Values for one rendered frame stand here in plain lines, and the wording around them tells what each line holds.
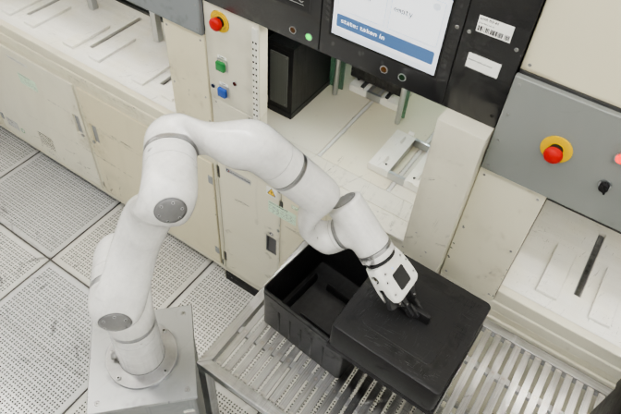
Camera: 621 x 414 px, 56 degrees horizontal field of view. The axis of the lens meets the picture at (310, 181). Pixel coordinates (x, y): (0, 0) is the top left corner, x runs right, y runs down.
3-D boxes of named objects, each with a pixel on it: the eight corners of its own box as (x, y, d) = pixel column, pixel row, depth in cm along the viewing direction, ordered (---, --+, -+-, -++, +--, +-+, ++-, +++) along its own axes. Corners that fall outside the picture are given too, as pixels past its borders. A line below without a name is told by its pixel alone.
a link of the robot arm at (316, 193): (240, 209, 117) (328, 265, 137) (305, 177, 110) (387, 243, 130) (242, 173, 123) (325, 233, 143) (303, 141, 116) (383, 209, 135)
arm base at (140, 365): (104, 395, 153) (89, 362, 139) (107, 329, 165) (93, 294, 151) (179, 383, 156) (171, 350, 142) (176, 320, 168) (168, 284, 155)
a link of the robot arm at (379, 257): (374, 259, 128) (382, 269, 129) (395, 233, 133) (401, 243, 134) (349, 261, 134) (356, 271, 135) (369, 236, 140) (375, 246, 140)
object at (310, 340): (322, 261, 185) (325, 226, 172) (395, 311, 174) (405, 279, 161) (261, 320, 170) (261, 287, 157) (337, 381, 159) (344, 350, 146)
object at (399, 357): (323, 345, 144) (328, 318, 135) (384, 265, 161) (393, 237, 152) (431, 418, 134) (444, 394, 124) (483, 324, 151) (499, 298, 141)
